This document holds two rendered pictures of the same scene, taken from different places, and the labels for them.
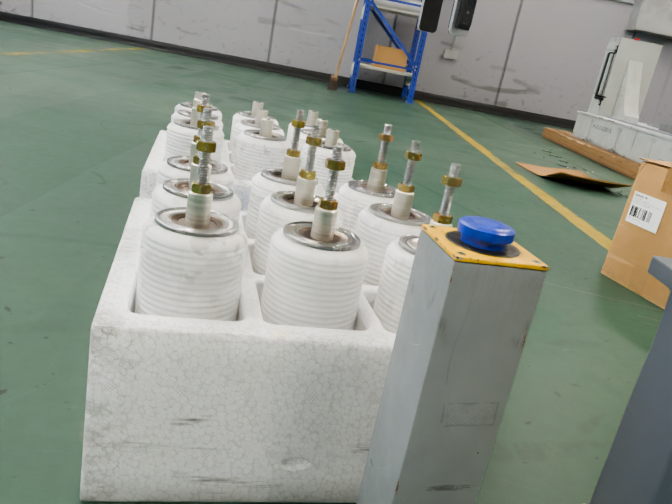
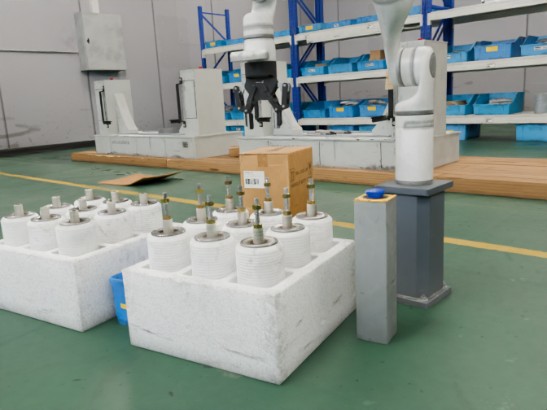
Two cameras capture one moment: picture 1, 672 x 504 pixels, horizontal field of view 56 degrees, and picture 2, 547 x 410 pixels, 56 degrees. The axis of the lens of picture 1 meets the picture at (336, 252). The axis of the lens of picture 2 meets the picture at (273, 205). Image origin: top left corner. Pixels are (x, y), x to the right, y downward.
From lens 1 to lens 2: 0.80 m
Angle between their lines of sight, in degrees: 43
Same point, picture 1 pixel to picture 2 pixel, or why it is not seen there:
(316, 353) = (320, 269)
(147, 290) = (263, 278)
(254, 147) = (118, 220)
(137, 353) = (286, 300)
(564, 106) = (62, 134)
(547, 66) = (37, 108)
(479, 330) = (391, 222)
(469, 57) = not seen: outside the picture
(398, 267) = (312, 227)
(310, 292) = (304, 249)
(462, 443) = (393, 263)
